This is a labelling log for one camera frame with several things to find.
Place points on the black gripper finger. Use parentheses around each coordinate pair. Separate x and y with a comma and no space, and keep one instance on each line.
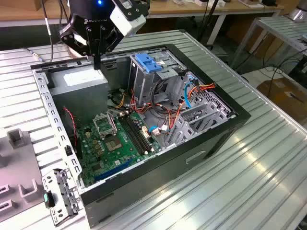
(90,40)
(102,40)

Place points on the grey metal disk bay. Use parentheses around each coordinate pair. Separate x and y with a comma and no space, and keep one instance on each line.
(219,114)

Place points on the blue plastic drive latch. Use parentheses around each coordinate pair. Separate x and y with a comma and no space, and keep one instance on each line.
(148,64)

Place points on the grey power supply unit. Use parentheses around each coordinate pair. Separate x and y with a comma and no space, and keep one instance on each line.
(79,95)

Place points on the grey optical drive cage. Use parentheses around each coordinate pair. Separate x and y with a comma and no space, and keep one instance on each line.
(141,83)

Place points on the cardboard box on desk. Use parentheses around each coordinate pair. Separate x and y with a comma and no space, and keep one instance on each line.
(37,4)

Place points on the long wooden desk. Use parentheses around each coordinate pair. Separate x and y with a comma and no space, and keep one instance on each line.
(168,10)

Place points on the black RAM slot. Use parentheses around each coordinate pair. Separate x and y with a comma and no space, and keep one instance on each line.
(139,134)
(133,136)

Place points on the CPU socket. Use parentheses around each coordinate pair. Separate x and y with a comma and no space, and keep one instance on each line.
(113,144)

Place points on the white desk boxes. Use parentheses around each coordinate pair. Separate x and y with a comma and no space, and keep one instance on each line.
(200,2)

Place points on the small black case clip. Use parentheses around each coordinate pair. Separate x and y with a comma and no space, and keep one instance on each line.
(68,151)

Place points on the green motherboard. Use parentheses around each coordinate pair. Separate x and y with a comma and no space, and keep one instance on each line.
(91,153)

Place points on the black stand pole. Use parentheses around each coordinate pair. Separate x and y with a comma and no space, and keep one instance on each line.
(212,12)

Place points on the blue expansion slot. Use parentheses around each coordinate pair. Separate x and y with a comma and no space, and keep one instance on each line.
(112,170)

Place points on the grey parts rack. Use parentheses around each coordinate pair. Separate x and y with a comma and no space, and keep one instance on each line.
(19,163)

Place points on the black open PC case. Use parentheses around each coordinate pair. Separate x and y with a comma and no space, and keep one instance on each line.
(144,182)

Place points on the brown cardboard under table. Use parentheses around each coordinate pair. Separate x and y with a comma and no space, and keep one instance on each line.
(263,45)

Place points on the black latch green tab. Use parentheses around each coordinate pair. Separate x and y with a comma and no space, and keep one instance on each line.
(49,200)

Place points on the black desk device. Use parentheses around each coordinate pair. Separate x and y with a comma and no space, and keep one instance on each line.
(268,2)

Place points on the metal slat side table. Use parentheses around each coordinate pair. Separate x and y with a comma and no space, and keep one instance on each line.
(283,28)

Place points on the large cardboard floor box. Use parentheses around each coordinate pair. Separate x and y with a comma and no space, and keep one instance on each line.
(280,95)

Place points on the small blue object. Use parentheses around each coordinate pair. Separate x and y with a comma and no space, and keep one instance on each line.
(304,37)

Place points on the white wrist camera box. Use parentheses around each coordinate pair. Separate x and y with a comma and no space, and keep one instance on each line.
(127,22)

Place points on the metal slot bracket cover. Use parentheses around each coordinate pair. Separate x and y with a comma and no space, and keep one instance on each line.
(63,191)

